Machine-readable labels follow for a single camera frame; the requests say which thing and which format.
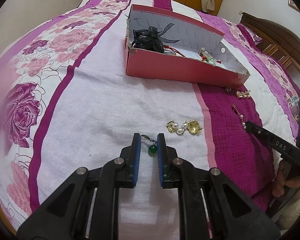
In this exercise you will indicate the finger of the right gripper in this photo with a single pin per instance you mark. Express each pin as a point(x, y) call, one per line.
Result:
point(267, 138)

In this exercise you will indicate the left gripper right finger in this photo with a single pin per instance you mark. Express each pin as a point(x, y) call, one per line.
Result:
point(211, 205)

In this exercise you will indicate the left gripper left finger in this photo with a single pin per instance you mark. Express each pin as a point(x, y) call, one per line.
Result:
point(85, 205)

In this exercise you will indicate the green bead pendant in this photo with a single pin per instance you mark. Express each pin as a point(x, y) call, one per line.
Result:
point(152, 149)

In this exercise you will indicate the white green jewelry piece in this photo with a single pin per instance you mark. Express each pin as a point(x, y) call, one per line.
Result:
point(207, 57)

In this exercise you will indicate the right human hand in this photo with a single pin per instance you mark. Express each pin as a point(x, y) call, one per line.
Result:
point(280, 182)

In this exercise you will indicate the gold leaf brooch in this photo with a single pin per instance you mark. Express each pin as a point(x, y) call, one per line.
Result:
point(243, 95)

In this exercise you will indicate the gold pearl flower brooch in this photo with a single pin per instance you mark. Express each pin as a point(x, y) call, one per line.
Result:
point(192, 126)

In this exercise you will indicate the small dark red earring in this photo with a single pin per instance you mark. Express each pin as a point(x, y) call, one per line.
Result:
point(228, 90)

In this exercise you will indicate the dark wooden headboard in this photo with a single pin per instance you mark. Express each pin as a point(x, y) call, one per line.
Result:
point(278, 42)

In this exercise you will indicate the purple floral bed quilt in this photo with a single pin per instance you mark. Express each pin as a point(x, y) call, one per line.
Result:
point(66, 102)

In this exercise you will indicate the red cardboard shoe box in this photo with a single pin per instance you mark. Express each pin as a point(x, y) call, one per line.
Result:
point(181, 61)

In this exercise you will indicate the beige hanging cloth bag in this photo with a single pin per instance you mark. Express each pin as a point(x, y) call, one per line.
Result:
point(208, 5)

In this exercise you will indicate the black organza pouch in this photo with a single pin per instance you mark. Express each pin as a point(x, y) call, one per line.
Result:
point(151, 39)

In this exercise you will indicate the framed wall portrait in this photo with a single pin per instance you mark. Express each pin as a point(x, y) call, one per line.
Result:
point(293, 5)

